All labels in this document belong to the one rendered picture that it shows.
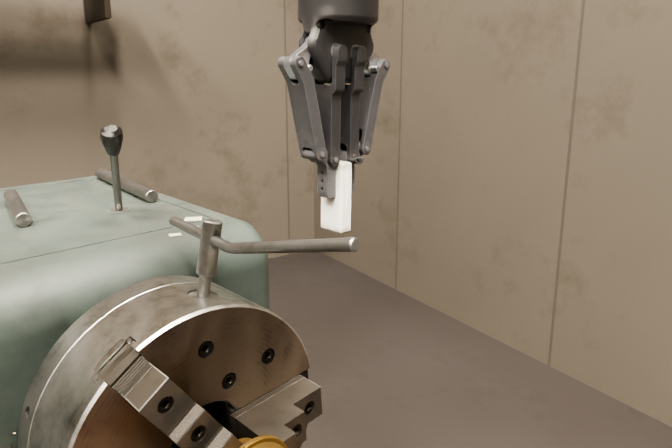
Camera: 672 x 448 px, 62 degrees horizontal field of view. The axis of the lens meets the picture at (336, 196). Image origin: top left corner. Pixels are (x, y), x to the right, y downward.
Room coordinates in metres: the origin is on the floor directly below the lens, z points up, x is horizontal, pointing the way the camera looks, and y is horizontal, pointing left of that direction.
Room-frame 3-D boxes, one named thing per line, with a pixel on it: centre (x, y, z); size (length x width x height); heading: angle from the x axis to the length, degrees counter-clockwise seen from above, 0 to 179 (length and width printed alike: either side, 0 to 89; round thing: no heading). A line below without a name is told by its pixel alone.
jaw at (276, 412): (0.59, 0.06, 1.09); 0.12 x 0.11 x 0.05; 134
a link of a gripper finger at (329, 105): (0.54, 0.01, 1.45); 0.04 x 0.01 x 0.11; 44
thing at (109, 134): (0.82, 0.33, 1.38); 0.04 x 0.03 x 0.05; 44
